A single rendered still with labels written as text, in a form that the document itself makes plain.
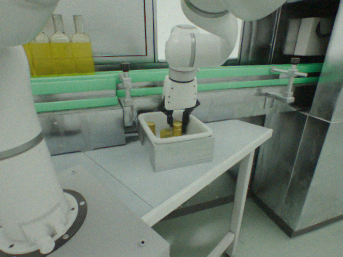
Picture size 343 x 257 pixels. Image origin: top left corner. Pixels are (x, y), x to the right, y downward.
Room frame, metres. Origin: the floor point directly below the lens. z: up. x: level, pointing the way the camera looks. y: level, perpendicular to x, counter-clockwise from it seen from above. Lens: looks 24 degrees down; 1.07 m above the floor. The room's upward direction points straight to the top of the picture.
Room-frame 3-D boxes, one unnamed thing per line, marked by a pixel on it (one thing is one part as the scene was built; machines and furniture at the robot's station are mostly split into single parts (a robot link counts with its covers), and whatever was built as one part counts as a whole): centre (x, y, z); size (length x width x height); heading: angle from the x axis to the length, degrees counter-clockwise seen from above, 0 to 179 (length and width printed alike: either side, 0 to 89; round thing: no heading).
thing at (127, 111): (0.66, 0.14, 0.85); 0.09 x 0.04 x 0.07; 19
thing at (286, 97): (0.86, -0.47, 0.90); 0.17 x 0.05 x 0.22; 19
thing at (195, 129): (0.59, -0.01, 0.80); 0.22 x 0.17 x 0.09; 19
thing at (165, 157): (0.62, 0.00, 0.79); 0.27 x 0.17 x 0.08; 19
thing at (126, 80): (0.65, 0.14, 0.95); 0.17 x 0.03 x 0.12; 19
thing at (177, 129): (0.65, -0.02, 0.79); 0.04 x 0.04 x 0.04
